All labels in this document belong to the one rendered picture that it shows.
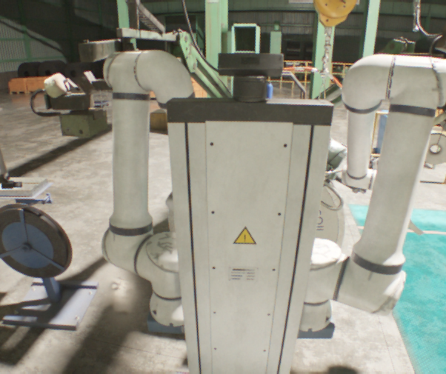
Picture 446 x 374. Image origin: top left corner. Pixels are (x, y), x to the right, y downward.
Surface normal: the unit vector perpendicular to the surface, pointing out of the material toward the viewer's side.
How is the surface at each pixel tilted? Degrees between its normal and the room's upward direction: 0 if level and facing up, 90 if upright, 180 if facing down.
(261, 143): 90
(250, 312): 90
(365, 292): 80
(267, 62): 61
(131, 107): 83
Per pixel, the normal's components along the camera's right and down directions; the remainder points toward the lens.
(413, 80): -0.52, 0.21
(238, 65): -0.05, -0.07
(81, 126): -0.18, 0.40
